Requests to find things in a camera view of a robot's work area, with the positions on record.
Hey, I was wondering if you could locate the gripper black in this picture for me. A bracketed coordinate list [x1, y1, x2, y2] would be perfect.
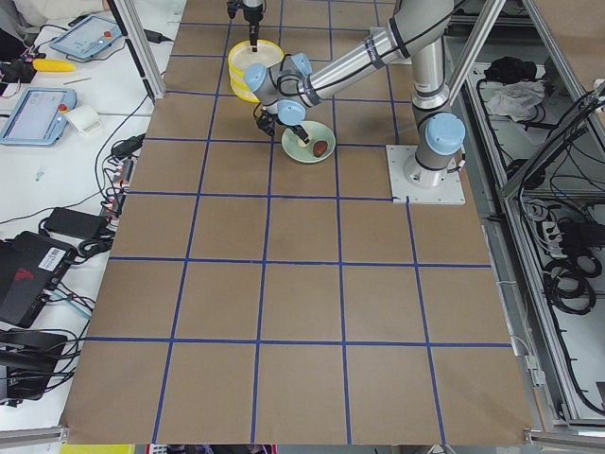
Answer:
[244, 7, 263, 52]
[288, 125, 310, 144]

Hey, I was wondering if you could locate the yellow steamer layer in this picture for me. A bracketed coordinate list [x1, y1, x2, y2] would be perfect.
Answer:
[228, 40, 285, 79]
[230, 74, 259, 103]

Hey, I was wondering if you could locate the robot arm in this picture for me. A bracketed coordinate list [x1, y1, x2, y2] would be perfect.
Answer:
[240, 0, 265, 52]
[244, 1, 456, 145]

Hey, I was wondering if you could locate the light green plate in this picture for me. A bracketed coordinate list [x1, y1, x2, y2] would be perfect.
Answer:
[281, 120, 336, 164]

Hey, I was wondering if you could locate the brown bun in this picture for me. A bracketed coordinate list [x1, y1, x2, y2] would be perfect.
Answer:
[312, 140, 329, 158]

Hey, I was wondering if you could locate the far teach pendant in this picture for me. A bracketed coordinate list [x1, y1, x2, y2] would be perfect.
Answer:
[49, 14, 122, 61]

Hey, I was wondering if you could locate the teach pendant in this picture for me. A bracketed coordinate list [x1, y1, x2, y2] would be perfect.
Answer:
[49, 14, 122, 61]
[1, 87, 78, 147]

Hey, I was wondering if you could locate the white crumpled cloth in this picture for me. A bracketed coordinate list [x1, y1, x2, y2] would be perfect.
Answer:
[486, 81, 545, 122]

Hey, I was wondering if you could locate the near teach pendant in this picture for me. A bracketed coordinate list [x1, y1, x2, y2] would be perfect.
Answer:
[1, 87, 78, 147]

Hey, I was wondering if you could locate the black power brick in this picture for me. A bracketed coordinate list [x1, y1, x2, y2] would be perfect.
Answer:
[43, 207, 108, 240]

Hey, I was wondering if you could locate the black laptop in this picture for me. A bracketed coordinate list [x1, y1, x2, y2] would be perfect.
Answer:
[1, 231, 77, 328]

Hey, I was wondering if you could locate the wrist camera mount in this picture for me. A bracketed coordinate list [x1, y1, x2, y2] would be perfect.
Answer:
[252, 103, 276, 138]

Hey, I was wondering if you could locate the aluminium frame post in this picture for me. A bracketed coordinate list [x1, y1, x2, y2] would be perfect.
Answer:
[108, 0, 165, 103]

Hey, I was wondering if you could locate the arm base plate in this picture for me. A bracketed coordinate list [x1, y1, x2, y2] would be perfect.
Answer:
[386, 145, 466, 205]

